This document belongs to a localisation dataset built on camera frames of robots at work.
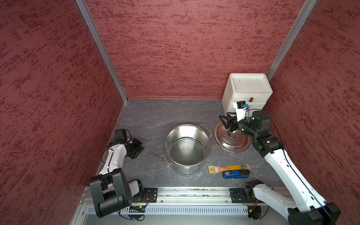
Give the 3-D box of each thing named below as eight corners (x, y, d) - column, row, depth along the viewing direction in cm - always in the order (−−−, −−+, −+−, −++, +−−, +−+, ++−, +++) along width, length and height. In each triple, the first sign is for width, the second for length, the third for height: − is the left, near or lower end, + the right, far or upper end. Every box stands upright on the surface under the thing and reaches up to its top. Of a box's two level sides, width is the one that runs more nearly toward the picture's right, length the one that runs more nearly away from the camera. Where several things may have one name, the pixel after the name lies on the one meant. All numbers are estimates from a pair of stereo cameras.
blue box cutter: (223, 178, 82) (225, 176, 78) (222, 172, 84) (224, 170, 80) (248, 177, 82) (251, 175, 79) (246, 171, 84) (249, 169, 81)
